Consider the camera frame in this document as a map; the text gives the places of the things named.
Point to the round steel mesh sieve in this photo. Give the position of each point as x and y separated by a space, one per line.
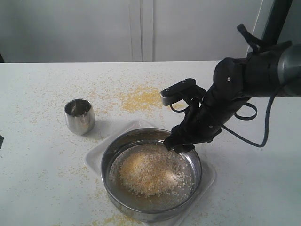
146 181

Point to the spilled yellow grain pile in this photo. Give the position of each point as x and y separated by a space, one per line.
141 98

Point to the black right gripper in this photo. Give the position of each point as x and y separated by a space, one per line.
204 121

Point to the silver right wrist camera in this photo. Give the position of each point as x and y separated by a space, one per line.
172 94

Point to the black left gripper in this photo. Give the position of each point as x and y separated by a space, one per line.
1 141

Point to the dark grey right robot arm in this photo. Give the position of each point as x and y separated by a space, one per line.
275 72

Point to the white cabinet doors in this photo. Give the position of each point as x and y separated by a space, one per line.
127 30

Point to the stainless steel cup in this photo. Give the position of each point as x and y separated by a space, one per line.
79 116

